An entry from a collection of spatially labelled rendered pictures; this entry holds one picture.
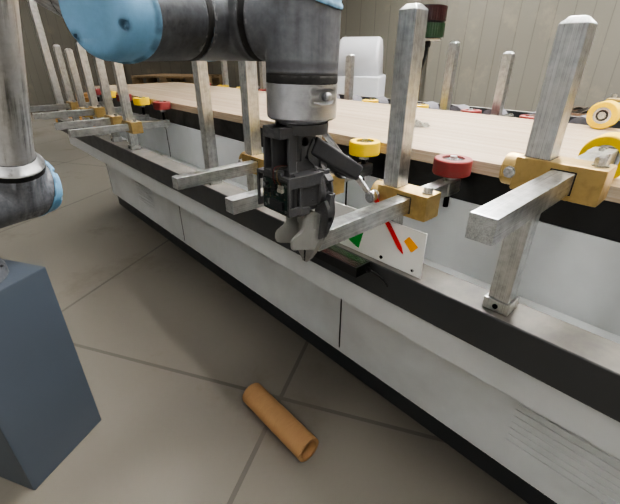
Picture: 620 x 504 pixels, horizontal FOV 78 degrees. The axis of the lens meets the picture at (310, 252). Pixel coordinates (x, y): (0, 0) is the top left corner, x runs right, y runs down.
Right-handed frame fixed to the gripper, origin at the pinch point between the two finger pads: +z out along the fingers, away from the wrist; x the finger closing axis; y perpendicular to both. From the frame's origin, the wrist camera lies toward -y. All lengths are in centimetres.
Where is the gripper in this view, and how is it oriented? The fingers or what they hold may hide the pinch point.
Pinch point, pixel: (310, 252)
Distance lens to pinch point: 60.5
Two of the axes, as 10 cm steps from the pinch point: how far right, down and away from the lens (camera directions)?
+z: -0.2, 8.9, 4.5
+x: 6.7, 3.5, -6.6
